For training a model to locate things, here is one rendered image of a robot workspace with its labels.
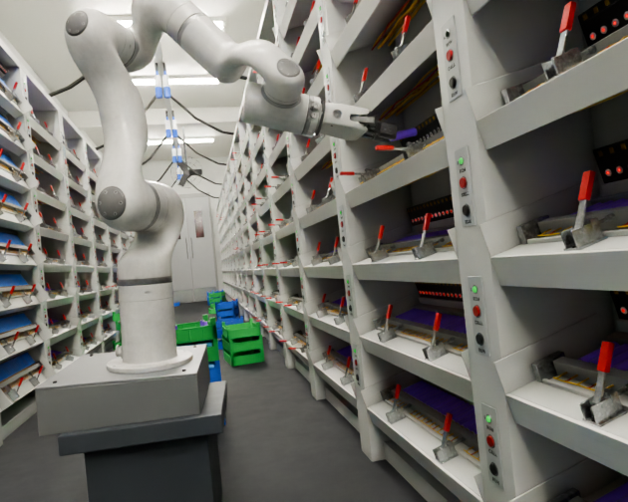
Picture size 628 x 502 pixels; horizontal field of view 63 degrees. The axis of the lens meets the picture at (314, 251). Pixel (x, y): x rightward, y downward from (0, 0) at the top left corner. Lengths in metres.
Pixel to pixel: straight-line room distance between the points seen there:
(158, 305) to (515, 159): 0.79
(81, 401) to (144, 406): 0.12
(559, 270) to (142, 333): 0.86
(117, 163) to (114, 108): 0.13
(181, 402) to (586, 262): 0.81
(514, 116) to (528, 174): 0.13
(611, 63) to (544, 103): 0.10
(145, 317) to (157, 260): 0.13
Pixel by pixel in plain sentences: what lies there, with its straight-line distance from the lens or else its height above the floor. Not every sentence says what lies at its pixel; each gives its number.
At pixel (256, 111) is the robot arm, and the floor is 0.89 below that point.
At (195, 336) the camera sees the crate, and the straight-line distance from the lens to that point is 1.94.
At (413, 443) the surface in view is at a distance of 1.21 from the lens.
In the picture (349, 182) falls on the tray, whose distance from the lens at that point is 1.45.
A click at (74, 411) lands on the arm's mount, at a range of 1.17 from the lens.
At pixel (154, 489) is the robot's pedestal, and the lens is 1.21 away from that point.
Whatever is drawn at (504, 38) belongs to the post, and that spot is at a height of 0.88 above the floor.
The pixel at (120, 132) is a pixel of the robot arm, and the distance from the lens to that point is 1.23.
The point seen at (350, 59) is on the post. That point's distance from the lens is 1.55.
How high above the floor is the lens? 0.57
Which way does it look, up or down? 1 degrees up
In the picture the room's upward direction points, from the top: 6 degrees counter-clockwise
